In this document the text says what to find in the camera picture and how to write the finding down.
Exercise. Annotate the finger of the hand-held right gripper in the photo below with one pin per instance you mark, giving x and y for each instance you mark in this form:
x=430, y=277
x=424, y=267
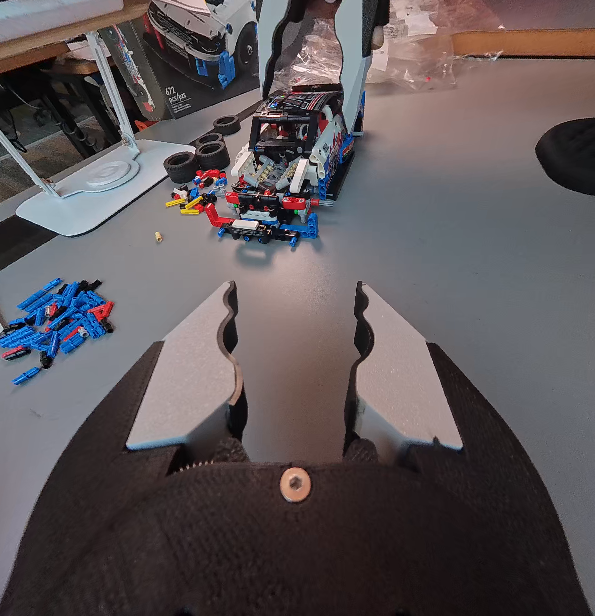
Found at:
x=352, y=53
x=266, y=53

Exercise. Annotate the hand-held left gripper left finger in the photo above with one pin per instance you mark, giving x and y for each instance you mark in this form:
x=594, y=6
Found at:
x=191, y=365

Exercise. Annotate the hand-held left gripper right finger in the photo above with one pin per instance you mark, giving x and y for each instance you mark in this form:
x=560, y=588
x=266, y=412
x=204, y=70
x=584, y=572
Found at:
x=403, y=375

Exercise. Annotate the toy brick race car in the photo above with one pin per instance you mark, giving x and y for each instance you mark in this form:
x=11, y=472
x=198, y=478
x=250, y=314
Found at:
x=297, y=144

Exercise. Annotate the pile of blue brick pins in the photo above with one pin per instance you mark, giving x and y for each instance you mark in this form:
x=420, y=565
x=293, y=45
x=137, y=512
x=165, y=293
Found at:
x=61, y=322

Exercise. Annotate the white book stand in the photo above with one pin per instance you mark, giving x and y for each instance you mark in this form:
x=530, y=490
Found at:
x=85, y=207

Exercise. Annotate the grey desk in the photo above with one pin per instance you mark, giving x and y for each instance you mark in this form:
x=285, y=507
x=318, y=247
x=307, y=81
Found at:
x=470, y=288

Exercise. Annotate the pile of clear plastic bags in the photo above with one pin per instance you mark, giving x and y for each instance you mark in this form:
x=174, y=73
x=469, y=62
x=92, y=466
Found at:
x=422, y=53

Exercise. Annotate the toy car set box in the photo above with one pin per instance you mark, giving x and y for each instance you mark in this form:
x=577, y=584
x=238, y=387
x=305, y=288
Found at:
x=191, y=91

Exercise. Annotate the pile of mixed brick pieces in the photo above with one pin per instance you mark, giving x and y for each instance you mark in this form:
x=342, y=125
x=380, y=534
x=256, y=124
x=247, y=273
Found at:
x=198, y=192

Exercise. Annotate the wooden ledge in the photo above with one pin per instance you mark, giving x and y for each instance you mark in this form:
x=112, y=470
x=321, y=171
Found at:
x=528, y=42

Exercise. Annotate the black round cushion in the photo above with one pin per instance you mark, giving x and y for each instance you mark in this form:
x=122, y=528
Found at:
x=576, y=156

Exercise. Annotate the black table frame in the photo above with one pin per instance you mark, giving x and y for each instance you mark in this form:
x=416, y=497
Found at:
x=61, y=120

